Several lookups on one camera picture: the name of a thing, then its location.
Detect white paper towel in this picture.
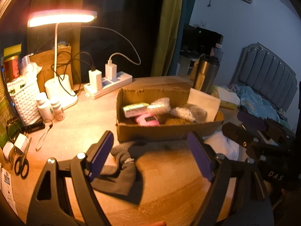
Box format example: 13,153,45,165
204,131,248,161

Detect dark grey grip socks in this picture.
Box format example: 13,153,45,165
91,139,147,196

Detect small bubble wrap bundle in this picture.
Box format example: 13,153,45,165
147,97,171,115

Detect green cartoon tissue pack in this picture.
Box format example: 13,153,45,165
122,102,149,118

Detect light blue blanket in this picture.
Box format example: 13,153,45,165
229,84,284,124

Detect black scissors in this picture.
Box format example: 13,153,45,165
14,137,31,180

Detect white paper sheet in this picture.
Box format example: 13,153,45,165
187,88,220,122

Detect grey padded headboard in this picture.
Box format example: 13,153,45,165
230,42,297,112

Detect clear bubble wrap bag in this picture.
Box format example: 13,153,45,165
170,104,207,124

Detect white tape roll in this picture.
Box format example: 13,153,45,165
3,141,14,160

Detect steel travel mug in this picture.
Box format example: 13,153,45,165
193,55,220,93

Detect small labelled pill bottle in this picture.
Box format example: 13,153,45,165
50,99,66,121

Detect white pill bottle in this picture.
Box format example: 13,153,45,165
36,92,54,122

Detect black monitor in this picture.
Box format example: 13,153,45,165
180,24,223,59

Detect pink pouch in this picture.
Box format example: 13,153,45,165
135,113,160,127

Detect brown cardboard box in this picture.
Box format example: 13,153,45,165
116,76,224,143

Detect white woven basket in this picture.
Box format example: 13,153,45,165
10,77,41,125

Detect white desk lamp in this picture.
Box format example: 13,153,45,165
27,9,98,110

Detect white power strip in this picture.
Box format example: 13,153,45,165
84,71,133,99

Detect red tin can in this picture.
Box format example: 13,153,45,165
3,55,19,83

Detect brown paper bag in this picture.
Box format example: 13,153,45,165
30,45,74,92

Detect yellow green curtain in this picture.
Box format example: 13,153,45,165
151,0,183,76

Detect black flashlight with lanyard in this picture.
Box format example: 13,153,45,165
21,119,53,152

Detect white charger with black cable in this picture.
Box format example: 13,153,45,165
89,69,103,91

